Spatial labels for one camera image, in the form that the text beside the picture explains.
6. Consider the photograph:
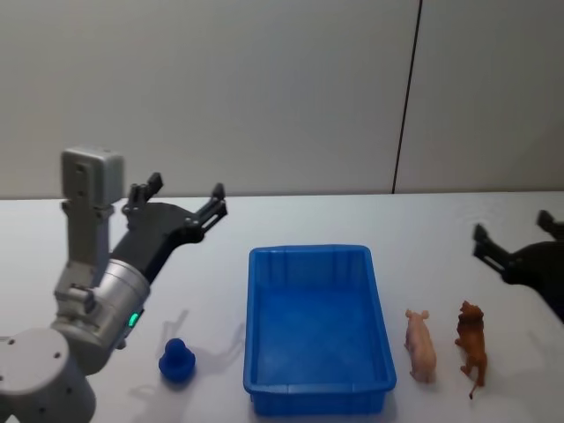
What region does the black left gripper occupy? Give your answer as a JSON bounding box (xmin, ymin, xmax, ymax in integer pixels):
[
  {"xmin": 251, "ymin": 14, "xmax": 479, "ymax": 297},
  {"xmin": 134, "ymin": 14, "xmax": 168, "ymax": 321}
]
[{"xmin": 112, "ymin": 172, "xmax": 229, "ymax": 284}]

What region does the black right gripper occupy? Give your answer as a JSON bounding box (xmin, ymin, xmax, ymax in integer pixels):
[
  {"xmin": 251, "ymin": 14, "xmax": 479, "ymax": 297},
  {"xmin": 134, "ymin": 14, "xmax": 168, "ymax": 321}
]
[{"xmin": 471, "ymin": 210, "xmax": 564, "ymax": 323}]

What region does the brown toy lion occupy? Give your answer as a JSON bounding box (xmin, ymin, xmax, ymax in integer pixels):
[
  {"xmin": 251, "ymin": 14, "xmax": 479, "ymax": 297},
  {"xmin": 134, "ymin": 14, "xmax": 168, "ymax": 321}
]
[{"xmin": 454, "ymin": 300, "xmax": 488, "ymax": 400}]

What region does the pink toy pig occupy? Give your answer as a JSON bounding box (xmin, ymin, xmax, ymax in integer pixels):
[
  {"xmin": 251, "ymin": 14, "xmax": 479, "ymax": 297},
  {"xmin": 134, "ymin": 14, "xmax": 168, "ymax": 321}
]
[{"xmin": 404, "ymin": 308, "xmax": 438, "ymax": 384}]

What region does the blue toy duck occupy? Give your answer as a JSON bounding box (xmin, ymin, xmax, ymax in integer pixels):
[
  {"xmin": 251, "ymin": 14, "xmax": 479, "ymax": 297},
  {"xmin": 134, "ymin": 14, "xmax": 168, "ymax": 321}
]
[{"xmin": 158, "ymin": 337, "xmax": 197, "ymax": 384}]

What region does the blue plastic bin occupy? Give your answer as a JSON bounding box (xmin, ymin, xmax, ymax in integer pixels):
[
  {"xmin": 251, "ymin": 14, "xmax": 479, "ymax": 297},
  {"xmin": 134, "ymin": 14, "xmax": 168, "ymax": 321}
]
[{"xmin": 242, "ymin": 244, "xmax": 397, "ymax": 418}]

